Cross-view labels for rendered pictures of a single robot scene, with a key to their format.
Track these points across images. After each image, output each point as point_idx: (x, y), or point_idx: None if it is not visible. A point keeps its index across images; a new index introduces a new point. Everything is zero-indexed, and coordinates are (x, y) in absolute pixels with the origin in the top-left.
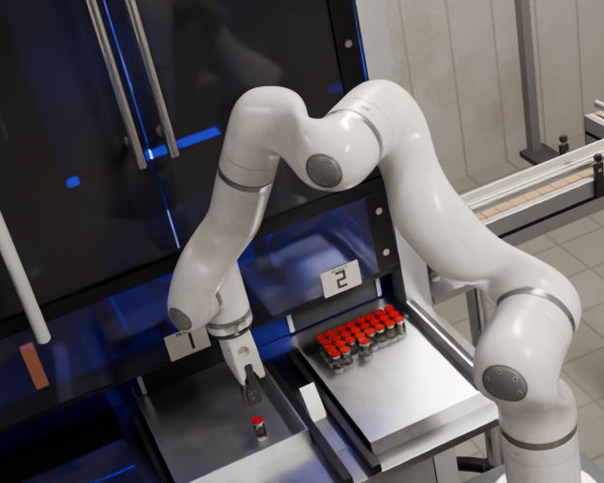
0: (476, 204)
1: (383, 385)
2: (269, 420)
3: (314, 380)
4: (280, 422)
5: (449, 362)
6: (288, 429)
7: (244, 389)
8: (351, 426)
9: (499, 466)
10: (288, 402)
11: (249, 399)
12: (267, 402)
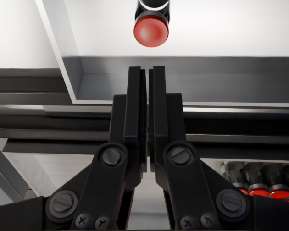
0: None
1: (154, 176)
2: (205, 33)
3: (225, 141)
4: (180, 50)
5: (147, 212)
6: (144, 54)
7: (93, 161)
8: (70, 139)
9: None
10: (187, 103)
11: (112, 110)
12: (269, 49)
